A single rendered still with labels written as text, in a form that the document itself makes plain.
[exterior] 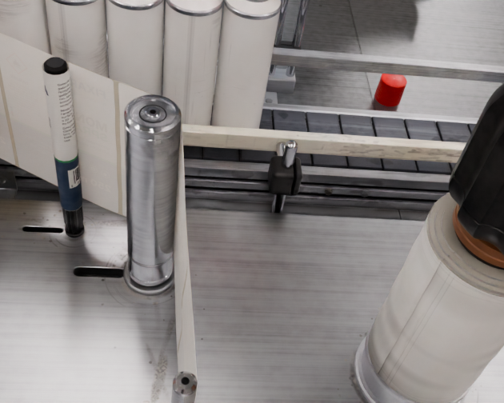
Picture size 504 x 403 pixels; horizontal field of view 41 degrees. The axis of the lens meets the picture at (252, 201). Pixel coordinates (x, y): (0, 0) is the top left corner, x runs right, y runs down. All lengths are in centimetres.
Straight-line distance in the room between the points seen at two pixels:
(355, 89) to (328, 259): 33
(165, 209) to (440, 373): 23
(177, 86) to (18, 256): 21
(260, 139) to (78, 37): 20
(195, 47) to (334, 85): 31
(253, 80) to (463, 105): 37
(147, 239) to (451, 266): 23
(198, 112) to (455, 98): 40
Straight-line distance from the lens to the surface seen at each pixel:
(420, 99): 91
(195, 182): 70
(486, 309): 42
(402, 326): 47
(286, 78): 77
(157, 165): 46
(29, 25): 63
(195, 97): 66
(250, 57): 63
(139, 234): 52
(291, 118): 75
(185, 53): 62
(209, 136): 67
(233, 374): 55
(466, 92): 96
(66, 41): 63
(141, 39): 62
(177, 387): 33
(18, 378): 55
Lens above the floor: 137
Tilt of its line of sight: 48 degrees down
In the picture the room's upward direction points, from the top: 11 degrees clockwise
